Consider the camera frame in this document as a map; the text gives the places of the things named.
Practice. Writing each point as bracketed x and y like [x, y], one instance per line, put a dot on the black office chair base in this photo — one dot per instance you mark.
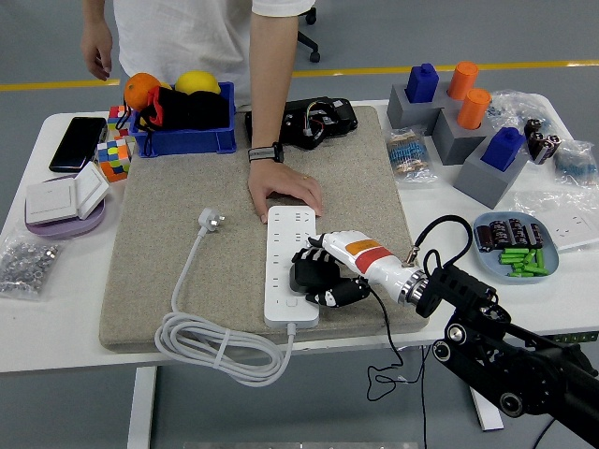
[314, 57]

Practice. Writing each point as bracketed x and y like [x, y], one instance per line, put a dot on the yellow lemon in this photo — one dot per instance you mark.
[197, 83]

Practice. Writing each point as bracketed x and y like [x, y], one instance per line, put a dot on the open black electronic device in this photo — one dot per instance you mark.
[337, 121]

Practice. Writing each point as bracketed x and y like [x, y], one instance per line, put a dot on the orange fruit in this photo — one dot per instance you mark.
[140, 89]

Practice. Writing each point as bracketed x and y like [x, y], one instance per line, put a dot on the person's right forearm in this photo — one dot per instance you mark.
[97, 10]

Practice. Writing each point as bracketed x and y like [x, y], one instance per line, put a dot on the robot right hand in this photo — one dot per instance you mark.
[365, 252]

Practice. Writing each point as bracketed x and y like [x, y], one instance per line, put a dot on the colourful puzzle cube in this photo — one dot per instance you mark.
[114, 117]
[114, 161]

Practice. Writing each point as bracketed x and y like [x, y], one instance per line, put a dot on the black plug adapter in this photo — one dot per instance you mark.
[313, 278]

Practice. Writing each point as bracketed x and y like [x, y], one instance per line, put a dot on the grey-brown mat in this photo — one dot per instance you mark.
[187, 187]

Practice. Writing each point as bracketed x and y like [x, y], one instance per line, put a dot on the grey black wristwatch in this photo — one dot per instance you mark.
[264, 153]

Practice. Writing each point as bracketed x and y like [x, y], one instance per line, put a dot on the green battery cell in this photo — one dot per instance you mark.
[514, 253]
[523, 268]
[512, 260]
[526, 275]
[530, 258]
[541, 261]

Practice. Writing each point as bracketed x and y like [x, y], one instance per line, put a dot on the light blue tray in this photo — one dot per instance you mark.
[491, 269]

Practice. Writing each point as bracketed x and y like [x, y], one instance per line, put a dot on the grey foam block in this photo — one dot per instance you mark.
[482, 184]
[404, 119]
[451, 140]

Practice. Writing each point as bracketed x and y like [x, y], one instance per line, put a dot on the orange cylinder peg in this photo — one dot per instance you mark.
[461, 79]
[472, 110]

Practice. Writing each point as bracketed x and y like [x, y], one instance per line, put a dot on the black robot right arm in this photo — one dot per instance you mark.
[454, 290]

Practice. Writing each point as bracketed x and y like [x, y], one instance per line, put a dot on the person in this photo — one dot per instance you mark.
[187, 37]

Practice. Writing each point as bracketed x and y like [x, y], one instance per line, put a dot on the black table control panel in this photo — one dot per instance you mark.
[575, 337]

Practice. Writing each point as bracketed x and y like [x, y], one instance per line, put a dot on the black smartphone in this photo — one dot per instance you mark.
[77, 145]

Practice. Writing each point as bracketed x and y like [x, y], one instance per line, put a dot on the bag of metal nuts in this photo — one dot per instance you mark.
[25, 266]

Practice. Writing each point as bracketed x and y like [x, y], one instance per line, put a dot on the person's left hand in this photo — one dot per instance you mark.
[281, 180]

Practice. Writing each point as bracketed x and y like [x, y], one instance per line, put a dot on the white socket panel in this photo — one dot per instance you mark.
[573, 231]

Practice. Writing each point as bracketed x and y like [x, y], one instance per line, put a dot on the bundle of large black capacitors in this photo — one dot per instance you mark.
[543, 140]

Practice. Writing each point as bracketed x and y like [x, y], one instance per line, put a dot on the purple round plate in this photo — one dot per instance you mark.
[65, 229]

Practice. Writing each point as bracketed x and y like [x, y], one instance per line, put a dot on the white power strip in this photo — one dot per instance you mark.
[281, 234]

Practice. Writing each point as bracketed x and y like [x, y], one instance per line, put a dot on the bag of tan blue resistors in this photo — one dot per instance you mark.
[409, 154]

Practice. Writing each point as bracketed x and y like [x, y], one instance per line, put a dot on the black capacitor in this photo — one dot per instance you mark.
[501, 232]
[486, 238]
[518, 231]
[536, 236]

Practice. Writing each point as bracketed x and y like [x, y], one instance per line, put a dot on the white table leg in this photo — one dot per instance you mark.
[486, 416]
[142, 407]

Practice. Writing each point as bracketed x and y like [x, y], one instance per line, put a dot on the blue square peg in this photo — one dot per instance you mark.
[503, 149]
[421, 84]

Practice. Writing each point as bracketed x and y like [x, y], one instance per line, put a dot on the blue plastic bin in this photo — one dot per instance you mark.
[187, 140]

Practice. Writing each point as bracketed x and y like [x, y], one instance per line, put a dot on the person's right hand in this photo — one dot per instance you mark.
[97, 49]

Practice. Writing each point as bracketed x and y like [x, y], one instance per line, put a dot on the person's left forearm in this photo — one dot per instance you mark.
[272, 79]

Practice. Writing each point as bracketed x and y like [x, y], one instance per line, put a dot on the white wall switch panel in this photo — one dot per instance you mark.
[49, 201]
[91, 192]

